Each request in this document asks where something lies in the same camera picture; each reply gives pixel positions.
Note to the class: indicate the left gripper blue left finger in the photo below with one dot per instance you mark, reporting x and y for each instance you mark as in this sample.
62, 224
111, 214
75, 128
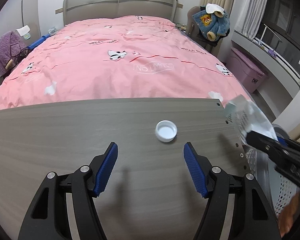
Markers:
102, 167

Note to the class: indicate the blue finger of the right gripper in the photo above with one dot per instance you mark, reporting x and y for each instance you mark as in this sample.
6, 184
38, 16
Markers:
283, 139
263, 143

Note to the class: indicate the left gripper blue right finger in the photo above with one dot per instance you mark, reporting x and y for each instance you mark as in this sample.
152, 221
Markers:
199, 168

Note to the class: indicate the light blue plastic package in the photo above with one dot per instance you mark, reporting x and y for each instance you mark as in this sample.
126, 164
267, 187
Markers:
246, 116

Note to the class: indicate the grey perforated trash basket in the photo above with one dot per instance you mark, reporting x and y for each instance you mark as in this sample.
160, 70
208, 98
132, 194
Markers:
278, 189

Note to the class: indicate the person's right hand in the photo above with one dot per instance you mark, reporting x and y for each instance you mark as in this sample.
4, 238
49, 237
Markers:
285, 219

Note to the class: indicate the white bottle cap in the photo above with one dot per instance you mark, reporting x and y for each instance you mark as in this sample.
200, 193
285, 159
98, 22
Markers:
166, 131

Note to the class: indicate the pink plastic storage box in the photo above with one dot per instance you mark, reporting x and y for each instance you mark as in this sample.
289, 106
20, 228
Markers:
246, 70

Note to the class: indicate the pink bed duvet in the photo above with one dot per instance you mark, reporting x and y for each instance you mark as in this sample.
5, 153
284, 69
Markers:
126, 57

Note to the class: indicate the dark chair with jacket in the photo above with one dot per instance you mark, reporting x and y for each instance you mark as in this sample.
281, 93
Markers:
194, 33

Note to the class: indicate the blue item beside bed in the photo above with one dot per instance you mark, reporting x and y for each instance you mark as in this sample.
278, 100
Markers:
38, 42

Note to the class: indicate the purple garment on chair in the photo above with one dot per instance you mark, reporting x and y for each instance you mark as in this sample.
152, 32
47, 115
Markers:
12, 51

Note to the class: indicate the grey upholstered headboard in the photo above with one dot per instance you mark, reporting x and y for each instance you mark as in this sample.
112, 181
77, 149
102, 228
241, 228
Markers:
77, 10

